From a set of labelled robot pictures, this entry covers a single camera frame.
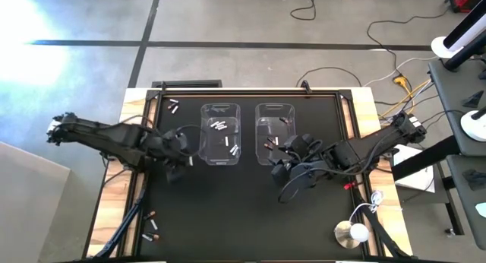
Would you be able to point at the small black object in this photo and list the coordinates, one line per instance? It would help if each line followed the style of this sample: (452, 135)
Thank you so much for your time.
(474, 179)
(472, 99)

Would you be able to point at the clear plastic bin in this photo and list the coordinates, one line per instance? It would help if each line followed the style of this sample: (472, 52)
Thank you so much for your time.
(260, 156)
(203, 153)

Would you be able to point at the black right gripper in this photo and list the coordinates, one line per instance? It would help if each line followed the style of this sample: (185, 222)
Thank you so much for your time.
(303, 168)

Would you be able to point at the red clip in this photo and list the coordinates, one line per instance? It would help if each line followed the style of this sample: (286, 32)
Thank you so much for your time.
(348, 186)

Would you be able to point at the black aluminium rig frame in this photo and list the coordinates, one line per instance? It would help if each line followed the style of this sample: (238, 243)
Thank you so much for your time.
(247, 92)

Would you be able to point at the white board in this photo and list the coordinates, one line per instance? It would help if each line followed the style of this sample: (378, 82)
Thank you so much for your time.
(414, 175)

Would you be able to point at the pale blue object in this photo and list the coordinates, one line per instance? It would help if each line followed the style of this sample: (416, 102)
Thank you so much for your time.
(481, 210)

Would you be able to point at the white round base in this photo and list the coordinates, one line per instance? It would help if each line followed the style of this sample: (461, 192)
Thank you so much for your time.
(474, 124)

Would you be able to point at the white ball on brass base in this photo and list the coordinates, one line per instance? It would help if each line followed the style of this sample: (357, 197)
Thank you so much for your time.
(353, 234)

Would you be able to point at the white and black cylinder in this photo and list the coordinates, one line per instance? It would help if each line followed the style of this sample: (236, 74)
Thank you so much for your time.
(467, 27)

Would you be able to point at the beige panel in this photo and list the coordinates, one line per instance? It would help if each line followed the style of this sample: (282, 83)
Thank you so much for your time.
(30, 202)

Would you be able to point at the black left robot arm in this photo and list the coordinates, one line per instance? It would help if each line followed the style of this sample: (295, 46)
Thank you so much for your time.
(114, 135)

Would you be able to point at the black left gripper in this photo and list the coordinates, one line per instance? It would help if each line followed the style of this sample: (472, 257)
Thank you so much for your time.
(174, 145)

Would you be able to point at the black support beam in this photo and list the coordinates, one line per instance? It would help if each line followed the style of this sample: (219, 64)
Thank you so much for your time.
(417, 160)

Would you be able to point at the grey side table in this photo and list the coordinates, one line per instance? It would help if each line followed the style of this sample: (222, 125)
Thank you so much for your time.
(461, 202)
(455, 96)

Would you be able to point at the black slotted panel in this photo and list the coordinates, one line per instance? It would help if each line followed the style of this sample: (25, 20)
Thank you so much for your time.
(186, 83)

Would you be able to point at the black copper-top battery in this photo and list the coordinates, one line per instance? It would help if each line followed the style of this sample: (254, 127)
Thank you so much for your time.
(154, 236)
(149, 216)
(269, 146)
(171, 106)

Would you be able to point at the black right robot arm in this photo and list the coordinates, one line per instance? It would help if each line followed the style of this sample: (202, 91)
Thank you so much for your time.
(364, 145)

